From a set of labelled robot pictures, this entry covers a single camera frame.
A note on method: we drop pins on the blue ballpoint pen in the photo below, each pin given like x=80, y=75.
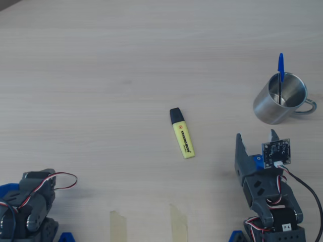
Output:
x=280, y=64

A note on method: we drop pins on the silver steel cup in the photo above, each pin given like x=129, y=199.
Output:
x=265, y=108

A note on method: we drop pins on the yellow highlighter black cap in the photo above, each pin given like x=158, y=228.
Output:
x=183, y=138

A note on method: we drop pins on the blue printed base piece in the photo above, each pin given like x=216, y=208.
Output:
x=236, y=237
x=66, y=238

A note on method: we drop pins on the beige masking tape strip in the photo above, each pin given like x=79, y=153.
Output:
x=179, y=224
x=118, y=227

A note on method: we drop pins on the blue printed camera mount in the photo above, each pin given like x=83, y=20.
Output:
x=258, y=164

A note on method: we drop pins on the bare camera circuit board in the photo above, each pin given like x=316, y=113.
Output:
x=276, y=152

